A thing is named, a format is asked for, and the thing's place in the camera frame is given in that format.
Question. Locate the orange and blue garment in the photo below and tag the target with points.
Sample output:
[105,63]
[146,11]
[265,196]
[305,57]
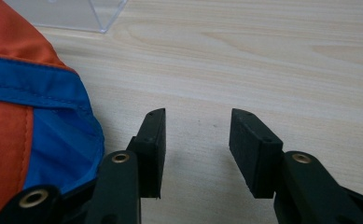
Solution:
[23,118]

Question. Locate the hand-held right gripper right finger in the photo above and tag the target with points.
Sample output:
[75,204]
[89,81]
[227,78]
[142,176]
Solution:
[254,155]

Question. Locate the clear plastic box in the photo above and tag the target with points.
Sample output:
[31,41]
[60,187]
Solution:
[73,14]

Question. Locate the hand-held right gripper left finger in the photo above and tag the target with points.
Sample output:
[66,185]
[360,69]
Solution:
[150,149]

